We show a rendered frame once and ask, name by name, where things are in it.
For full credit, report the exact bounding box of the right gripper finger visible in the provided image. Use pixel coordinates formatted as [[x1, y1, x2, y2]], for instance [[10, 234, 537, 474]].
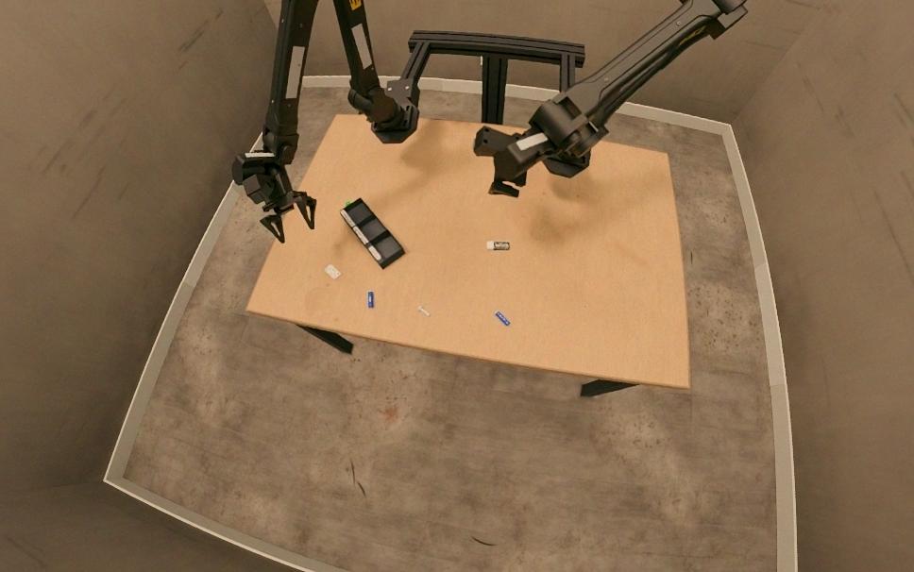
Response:
[[260, 216, 285, 244], [296, 198, 317, 230]]

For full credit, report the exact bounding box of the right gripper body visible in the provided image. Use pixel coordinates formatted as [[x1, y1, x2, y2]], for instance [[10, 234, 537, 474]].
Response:
[[262, 190, 312, 217]]

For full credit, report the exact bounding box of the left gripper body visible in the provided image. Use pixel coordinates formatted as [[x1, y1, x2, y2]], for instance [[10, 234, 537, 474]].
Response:
[[493, 169, 527, 194]]

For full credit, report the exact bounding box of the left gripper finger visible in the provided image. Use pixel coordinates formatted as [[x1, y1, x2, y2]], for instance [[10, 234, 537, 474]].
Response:
[[487, 181, 519, 198]]

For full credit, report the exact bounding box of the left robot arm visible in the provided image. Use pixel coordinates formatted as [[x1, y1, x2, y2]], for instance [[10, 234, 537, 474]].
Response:
[[472, 0, 749, 179]]

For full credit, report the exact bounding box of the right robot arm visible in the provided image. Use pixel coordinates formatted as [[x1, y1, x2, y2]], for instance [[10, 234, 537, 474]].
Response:
[[231, 0, 413, 205]]

